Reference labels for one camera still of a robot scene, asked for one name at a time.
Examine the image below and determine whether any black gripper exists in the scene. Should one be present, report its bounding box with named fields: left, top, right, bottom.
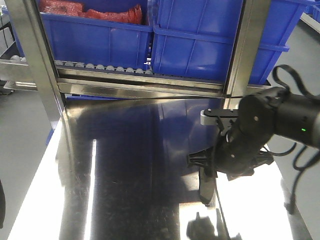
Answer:
left=187, top=93, right=278, bottom=181

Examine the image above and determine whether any grey brake pad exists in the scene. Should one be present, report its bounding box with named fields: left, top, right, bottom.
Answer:
left=198, top=168, right=216, bottom=206

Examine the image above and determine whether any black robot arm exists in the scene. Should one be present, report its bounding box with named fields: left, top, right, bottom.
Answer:
left=188, top=87, right=320, bottom=180

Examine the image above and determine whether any right blue plastic bin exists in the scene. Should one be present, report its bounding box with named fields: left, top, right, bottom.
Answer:
left=151, top=0, right=316, bottom=85

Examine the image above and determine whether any blue plastic bin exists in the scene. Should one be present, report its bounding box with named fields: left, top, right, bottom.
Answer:
left=151, top=0, right=316, bottom=85
left=40, top=0, right=153, bottom=70

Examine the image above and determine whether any red bubble wrap bag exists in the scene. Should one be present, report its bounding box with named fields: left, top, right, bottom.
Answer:
left=39, top=0, right=143, bottom=25

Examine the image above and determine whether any grey roller track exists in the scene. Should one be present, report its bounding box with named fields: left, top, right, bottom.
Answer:
left=54, top=60, right=154, bottom=75

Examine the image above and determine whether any left blue plastic bin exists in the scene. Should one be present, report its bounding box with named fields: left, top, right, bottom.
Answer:
left=40, top=0, right=153, bottom=70

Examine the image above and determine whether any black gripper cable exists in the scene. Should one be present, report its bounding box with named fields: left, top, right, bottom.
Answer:
left=214, top=64, right=320, bottom=240

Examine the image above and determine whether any stainless steel rack frame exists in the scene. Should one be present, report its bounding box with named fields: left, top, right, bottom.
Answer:
left=0, top=0, right=271, bottom=119

